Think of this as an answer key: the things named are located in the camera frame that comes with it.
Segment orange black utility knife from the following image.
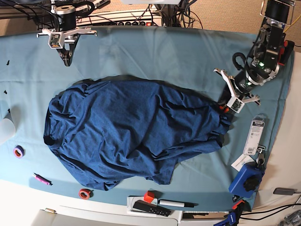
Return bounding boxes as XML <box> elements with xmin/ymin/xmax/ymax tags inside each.
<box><xmin>219</xmin><ymin>105</ymin><xmax>233</xmax><ymax>114</ymax></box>

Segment pink marker pen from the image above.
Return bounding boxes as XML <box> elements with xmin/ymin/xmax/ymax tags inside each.
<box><xmin>33</xmin><ymin>173</ymin><xmax>53</xmax><ymax>186</ymax></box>

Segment light blue table cloth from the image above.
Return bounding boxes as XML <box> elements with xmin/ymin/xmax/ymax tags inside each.
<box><xmin>0</xmin><ymin>26</ymin><xmax>296</xmax><ymax>211</ymax></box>

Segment orange black lower clamp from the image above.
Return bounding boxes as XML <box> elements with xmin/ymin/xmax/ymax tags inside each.
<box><xmin>232</xmin><ymin>200</ymin><xmax>246</xmax><ymax>210</ymax></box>

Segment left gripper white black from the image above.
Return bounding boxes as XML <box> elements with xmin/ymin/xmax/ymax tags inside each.
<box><xmin>214</xmin><ymin>68</ymin><xmax>261</xmax><ymax>113</ymax></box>

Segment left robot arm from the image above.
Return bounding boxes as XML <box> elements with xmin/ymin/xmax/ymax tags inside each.
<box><xmin>214</xmin><ymin>0</ymin><xmax>296</xmax><ymax>113</ymax></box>

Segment white paper roll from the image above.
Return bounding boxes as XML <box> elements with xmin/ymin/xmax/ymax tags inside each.
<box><xmin>0</xmin><ymin>118</ymin><xmax>16</xmax><ymax>145</ymax></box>

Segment white power strip red switch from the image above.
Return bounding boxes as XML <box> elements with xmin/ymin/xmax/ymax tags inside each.
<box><xmin>94</xmin><ymin>21</ymin><xmax>159</xmax><ymax>26</ymax></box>

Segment blue box black knob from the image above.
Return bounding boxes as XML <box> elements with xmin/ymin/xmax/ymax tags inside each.
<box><xmin>229</xmin><ymin>164</ymin><xmax>264</xmax><ymax>198</ymax></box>

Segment red cube block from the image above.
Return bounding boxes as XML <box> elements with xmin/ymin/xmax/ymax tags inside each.
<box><xmin>143</xmin><ymin>191</ymin><xmax>155</xmax><ymax>203</ymax></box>

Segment white packaged item blister card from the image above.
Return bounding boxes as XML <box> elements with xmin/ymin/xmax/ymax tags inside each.
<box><xmin>243</xmin><ymin>115</ymin><xmax>265</xmax><ymax>155</ymax></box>

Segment white book under remote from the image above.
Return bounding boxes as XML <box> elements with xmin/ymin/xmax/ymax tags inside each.
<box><xmin>126</xmin><ymin>195</ymin><xmax>183</xmax><ymax>222</ymax></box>

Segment blue black clamp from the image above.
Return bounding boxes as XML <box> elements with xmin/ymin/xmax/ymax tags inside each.
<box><xmin>214</xmin><ymin>212</ymin><xmax>240</xmax><ymax>226</ymax></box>

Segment orange black clamp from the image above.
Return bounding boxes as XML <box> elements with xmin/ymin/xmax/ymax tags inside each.
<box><xmin>278</xmin><ymin>40</ymin><xmax>295</xmax><ymax>66</ymax></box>
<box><xmin>232</xmin><ymin>200</ymin><xmax>246</xmax><ymax>210</ymax></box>

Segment metal carabiner keys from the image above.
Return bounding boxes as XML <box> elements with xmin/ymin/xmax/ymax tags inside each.
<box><xmin>256</xmin><ymin>145</ymin><xmax>266</xmax><ymax>169</ymax></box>

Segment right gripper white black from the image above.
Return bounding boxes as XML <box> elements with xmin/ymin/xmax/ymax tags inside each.
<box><xmin>36</xmin><ymin>27</ymin><xmax>97</xmax><ymax>66</ymax></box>

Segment red tape roll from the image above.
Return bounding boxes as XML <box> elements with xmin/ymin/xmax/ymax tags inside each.
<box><xmin>79</xmin><ymin>188</ymin><xmax>93</xmax><ymax>200</ymax></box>

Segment white paper card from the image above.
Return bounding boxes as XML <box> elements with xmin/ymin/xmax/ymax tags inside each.
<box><xmin>231</xmin><ymin>154</ymin><xmax>254</xmax><ymax>171</ymax></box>

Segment purple tape roll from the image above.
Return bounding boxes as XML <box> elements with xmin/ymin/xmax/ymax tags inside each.
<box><xmin>13</xmin><ymin>145</ymin><xmax>25</xmax><ymax>158</ymax></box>

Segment dark blue t-shirt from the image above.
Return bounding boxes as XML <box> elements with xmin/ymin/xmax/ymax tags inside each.
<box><xmin>43</xmin><ymin>78</ymin><xmax>233</xmax><ymax>191</ymax></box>

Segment black remote control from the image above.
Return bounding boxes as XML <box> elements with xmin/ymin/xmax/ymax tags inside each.
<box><xmin>133</xmin><ymin>200</ymin><xmax>171</xmax><ymax>217</ymax></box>

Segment grey adapter box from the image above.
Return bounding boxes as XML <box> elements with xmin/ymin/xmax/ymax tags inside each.
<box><xmin>273</xmin><ymin>187</ymin><xmax>295</xmax><ymax>196</ymax></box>

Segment white black marker pen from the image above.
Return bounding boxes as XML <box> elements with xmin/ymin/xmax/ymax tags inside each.
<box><xmin>158</xmin><ymin>199</ymin><xmax>197</xmax><ymax>208</ymax></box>

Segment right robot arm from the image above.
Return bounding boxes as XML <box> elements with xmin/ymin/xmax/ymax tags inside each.
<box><xmin>37</xmin><ymin>0</ymin><xmax>97</xmax><ymax>66</ymax></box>

